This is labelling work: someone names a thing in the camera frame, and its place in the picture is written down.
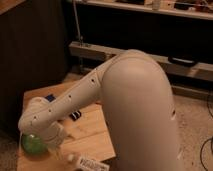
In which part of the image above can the green bowl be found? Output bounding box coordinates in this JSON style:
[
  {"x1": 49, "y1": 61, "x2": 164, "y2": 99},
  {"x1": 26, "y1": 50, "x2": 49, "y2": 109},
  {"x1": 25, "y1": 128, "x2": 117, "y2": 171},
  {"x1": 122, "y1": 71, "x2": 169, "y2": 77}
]
[{"x1": 21, "y1": 134, "x2": 47, "y2": 155}]

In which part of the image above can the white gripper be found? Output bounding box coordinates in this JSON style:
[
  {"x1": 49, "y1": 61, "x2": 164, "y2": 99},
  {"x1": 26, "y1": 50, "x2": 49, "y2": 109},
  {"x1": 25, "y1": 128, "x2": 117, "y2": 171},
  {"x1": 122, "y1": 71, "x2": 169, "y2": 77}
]
[{"x1": 41, "y1": 122, "x2": 67, "y2": 148}]

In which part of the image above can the clear plastic bottle white label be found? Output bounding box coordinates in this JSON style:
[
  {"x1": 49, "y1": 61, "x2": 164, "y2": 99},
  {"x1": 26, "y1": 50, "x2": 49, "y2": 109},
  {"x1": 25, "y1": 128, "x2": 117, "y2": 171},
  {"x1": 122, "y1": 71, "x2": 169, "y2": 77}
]
[{"x1": 67, "y1": 153, "x2": 111, "y2": 171}]

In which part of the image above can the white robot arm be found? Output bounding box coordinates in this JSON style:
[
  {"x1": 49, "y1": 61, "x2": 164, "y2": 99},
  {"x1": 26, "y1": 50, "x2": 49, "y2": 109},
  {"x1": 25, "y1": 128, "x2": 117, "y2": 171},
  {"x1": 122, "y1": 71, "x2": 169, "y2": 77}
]
[{"x1": 18, "y1": 50, "x2": 185, "y2": 171}]

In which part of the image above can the blue sponge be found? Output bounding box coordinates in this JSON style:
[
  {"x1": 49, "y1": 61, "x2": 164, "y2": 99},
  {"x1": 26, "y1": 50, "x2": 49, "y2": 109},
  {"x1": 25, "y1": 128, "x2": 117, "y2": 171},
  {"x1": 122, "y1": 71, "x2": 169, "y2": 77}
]
[{"x1": 45, "y1": 94, "x2": 56, "y2": 102}]

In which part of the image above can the black handle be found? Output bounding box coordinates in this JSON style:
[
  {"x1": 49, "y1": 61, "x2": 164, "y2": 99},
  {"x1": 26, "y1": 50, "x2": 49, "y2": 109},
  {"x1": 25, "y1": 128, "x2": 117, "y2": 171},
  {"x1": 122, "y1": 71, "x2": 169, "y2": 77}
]
[{"x1": 168, "y1": 57, "x2": 198, "y2": 67}]

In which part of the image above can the metal pole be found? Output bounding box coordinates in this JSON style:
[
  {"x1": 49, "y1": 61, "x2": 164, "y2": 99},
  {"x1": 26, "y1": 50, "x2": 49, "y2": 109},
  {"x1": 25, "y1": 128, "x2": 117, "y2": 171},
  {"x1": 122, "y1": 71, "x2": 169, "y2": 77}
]
[{"x1": 72, "y1": 0, "x2": 83, "y2": 45}]

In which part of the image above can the wooden table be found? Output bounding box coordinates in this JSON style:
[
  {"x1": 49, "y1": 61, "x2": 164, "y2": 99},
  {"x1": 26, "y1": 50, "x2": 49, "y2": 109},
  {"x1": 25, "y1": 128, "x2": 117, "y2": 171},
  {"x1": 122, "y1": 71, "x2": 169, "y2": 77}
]
[{"x1": 16, "y1": 79, "x2": 117, "y2": 171}]

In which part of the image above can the black cable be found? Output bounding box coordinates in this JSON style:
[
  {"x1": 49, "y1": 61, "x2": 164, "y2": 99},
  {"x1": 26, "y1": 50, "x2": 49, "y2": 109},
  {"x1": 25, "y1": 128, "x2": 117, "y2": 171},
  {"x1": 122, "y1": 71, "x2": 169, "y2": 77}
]
[{"x1": 199, "y1": 96, "x2": 213, "y2": 168}]

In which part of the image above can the grey metal bench rail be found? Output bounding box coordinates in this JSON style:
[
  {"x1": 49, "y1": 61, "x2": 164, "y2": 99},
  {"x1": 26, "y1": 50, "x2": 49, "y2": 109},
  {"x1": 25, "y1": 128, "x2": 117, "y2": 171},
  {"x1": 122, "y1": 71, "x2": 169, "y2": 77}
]
[{"x1": 69, "y1": 41, "x2": 213, "y2": 82}]

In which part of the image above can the upper shelf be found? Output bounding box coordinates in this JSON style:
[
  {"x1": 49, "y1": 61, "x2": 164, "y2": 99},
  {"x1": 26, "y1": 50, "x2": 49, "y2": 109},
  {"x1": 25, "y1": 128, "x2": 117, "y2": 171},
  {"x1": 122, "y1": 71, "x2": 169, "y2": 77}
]
[{"x1": 76, "y1": 0, "x2": 213, "y2": 21}]

